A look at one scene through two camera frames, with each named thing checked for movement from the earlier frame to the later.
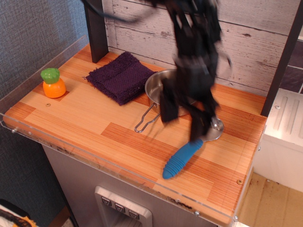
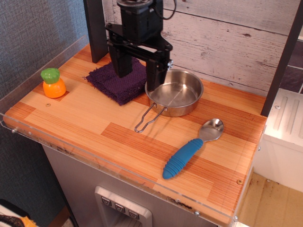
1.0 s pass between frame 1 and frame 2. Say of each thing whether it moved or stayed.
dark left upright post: stayed
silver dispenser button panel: stayed
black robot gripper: moved
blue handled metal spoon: stayed
